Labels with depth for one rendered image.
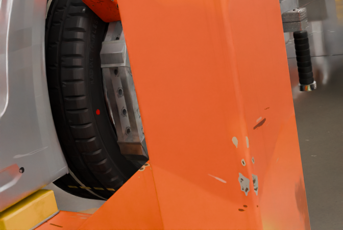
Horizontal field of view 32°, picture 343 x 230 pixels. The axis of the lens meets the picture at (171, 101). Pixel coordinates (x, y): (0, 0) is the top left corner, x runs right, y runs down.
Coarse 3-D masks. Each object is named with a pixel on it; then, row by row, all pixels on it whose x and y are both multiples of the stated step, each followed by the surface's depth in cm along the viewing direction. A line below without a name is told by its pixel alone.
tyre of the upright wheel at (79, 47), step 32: (64, 0) 130; (64, 32) 126; (96, 32) 128; (64, 64) 125; (96, 64) 128; (64, 96) 126; (96, 96) 127; (64, 128) 129; (96, 128) 127; (96, 160) 129; (128, 160) 136; (96, 192) 142
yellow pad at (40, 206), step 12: (36, 192) 119; (48, 192) 118; (24, 204) 114; (36, 204) 115; (48, 204) 118; (0, 216) 110; (12, 216) 110; (24, 216) 112; (36, 216) 115; (48, 216) 117; (0, 228) 110; (12, 228) 110; (24, 228) 112
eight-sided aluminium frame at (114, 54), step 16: (112, 32) 126; (112, 48) 124; (112, 64) 124; (128, 64) 123; (112, 80) 125; (128, 80) 123; (112, 96) 126; (128, 96) 124; (112, 112) 128; (128, 112) 125; (128, 128) 130; (128, 144) 128; (144, 144) 127; (144, 160) 129
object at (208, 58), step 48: (144, 0) 76; (192, 0) 72; (240, 0) 73; (144, 48) 78; (192, 48) 74; (240, 48) 73; (144, 96) 80; (192, 96) 76; (240, 96) 73; (288, 96) 85; (192, 144) 78; (240, 144) 74; (288, 144) 84; (192, 192) 81; (240, 192) 77; (288, 192) 84
